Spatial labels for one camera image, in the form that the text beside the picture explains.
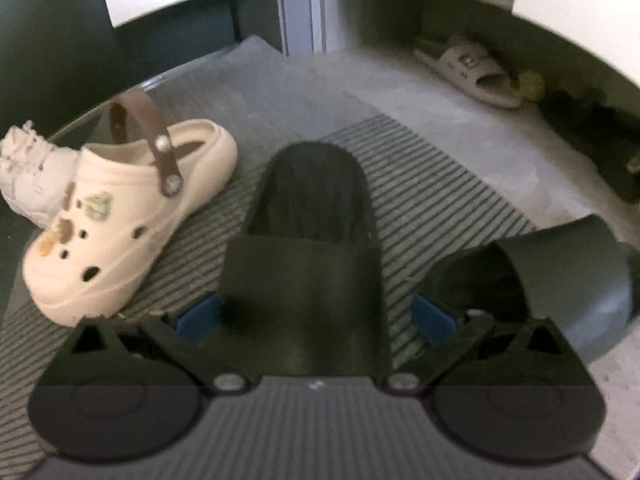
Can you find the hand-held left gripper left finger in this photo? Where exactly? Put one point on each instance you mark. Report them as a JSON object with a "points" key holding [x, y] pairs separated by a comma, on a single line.
{"points": [[200, 315]]}

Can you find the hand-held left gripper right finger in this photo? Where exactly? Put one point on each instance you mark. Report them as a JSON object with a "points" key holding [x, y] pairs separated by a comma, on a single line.
{"points": [[432, 320]]}

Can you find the black slide slipper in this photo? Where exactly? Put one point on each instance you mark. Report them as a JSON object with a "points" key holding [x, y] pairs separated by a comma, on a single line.
{"points": [[310, 280], [575, 280]]}

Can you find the cream clog with charms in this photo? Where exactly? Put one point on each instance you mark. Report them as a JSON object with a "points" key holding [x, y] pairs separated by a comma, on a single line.
{"points": [[130, 220]]}

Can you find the chunky white sneaker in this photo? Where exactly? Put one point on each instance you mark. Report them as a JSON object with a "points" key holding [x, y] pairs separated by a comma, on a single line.
{"points": [[35, 175]]}

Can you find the grey patterned door mat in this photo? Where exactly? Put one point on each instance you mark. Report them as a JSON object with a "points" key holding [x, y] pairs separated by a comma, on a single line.
{"points": [[425, 185]]}

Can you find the dark slipper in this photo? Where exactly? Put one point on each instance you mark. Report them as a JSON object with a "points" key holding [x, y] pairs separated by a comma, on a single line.
{"points": [[590, 135]]}

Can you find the yellowish soft object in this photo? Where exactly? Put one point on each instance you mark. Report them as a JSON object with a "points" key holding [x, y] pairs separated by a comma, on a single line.
{"points": [[530, 84]]}

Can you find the beige slide sandal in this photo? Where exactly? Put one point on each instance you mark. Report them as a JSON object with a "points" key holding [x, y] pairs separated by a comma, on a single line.
{"points": [[465, 62]]}

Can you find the black entrance door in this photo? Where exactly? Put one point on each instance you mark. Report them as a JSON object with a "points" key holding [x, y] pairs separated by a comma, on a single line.
{"points": [[175, 50]]}

